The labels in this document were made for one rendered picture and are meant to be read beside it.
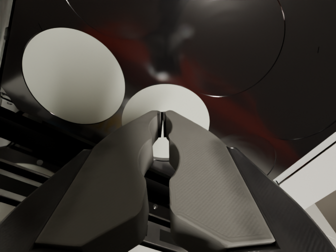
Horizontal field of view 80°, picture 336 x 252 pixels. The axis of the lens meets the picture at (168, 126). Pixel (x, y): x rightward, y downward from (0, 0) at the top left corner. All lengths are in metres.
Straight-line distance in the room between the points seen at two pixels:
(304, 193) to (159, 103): 0.39
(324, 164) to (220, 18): 0.36
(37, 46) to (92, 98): 0.07
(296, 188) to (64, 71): 0.46
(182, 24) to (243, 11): 0.05
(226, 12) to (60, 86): 0.17
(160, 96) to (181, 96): 0.02
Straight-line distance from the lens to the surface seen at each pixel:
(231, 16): 0.20
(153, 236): 0.28
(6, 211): 0.25
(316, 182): 0.51
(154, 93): 0.21
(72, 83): 0.23
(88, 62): 0.22
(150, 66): 0.20
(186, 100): 0.22
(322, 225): 0.72
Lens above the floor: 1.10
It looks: 57 degrees down
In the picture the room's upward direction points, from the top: 180 degrees counter-clockwise
